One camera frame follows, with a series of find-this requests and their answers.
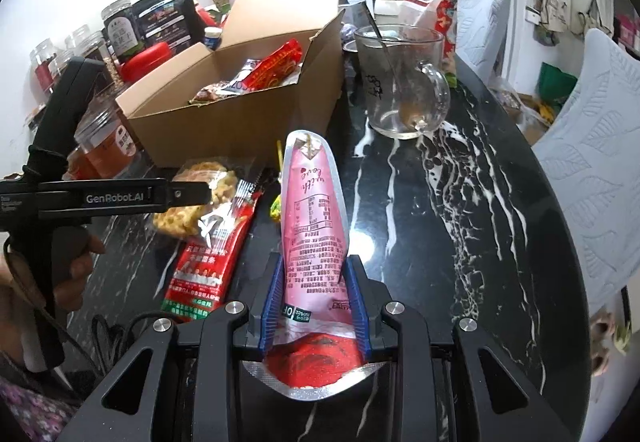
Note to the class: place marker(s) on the floral clothing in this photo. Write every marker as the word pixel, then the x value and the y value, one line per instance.
pixel 25 402

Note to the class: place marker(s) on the silver red snack packet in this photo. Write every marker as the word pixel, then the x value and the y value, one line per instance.
pixel 245 77

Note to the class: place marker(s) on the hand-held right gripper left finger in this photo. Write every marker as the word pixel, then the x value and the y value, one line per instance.
pixel 272 292

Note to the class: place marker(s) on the black printed pouch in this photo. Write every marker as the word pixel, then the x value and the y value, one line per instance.
pixel 165 17

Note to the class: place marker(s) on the white tote bag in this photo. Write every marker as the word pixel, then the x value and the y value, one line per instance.
pixel 550 12
pixel 595 19

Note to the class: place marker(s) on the clear jar with orange contents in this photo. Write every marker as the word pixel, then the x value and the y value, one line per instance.
pixel 107 147

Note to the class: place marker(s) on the clear packet of yellow snacks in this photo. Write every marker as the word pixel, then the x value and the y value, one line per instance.
pixel 172 224

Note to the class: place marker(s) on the clear plastic jar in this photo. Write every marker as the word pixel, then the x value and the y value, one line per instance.
pixel 82 44

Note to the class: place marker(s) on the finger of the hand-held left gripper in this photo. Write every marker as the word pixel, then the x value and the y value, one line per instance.
pixel 192 194

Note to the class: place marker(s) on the yellow green candy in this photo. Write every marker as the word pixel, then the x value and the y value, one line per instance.
pixel 276 209

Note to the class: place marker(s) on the glass mug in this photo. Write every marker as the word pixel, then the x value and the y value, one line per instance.
pixel 380 97

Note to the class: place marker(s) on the brown cardboard box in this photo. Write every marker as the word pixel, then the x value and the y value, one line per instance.
pixel 240 132

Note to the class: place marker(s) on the pink foil snack packet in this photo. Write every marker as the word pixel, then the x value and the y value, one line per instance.
pixel 312 222

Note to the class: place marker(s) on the white bottle blue cap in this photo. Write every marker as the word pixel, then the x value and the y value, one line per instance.
pixel 212 39

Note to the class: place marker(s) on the red lid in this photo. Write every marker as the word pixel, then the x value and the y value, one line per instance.
pixel 145 59

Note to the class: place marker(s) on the colourful snack packet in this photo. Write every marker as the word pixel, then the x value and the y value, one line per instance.
pixel 215 92

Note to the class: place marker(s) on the metal spoon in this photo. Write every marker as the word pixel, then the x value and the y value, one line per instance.
pixel 387 57

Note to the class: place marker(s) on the clear jar with red contents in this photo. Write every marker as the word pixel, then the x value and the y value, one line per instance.
pixel 45 69

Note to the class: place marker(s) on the long red snack packet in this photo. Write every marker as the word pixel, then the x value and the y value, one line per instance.
pixel 205 267

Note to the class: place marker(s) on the person's left hand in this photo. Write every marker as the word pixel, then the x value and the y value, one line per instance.
pixel 75 267

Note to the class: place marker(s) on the red plastic bag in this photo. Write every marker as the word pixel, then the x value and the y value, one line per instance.
pixel 207 14

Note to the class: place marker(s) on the bright red snack packet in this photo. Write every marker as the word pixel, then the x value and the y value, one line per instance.
pixel 280 62

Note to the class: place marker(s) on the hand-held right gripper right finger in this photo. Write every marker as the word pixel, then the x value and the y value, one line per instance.
pixel 357 292

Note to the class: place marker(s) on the green bag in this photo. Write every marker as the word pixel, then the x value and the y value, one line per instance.
pixel 557 84

